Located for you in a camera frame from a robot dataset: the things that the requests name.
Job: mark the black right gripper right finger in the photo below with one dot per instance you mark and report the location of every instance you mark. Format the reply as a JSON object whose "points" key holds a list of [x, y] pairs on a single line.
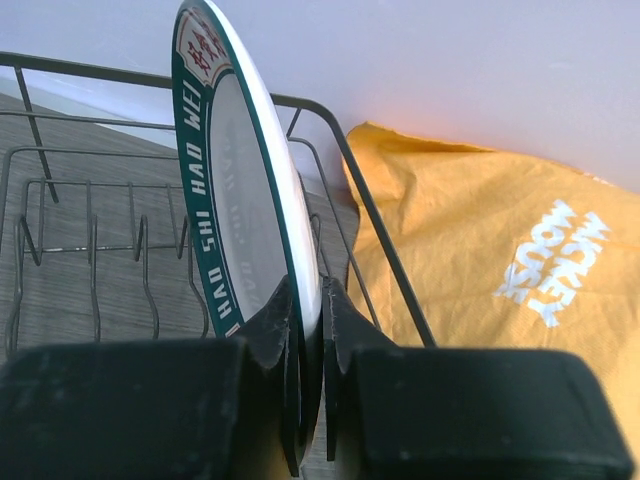
{"points": [[397, 412]]}

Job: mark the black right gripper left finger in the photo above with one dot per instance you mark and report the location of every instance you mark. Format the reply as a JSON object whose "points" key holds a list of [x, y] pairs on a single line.
{"points": [[224, 408]]}

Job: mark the yellow Mickey Mouse pillow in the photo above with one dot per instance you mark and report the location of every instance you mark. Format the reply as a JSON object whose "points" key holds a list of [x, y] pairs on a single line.
{"points": [[502, 251]]}

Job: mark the grey wire dish rack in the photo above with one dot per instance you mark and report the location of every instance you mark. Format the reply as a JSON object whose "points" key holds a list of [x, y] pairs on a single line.
{"points": [[95, 239]]}

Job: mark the green rimmed white plate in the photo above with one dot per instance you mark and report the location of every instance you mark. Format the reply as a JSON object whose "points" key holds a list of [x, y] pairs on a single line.
{"points": [[249, 221]]}

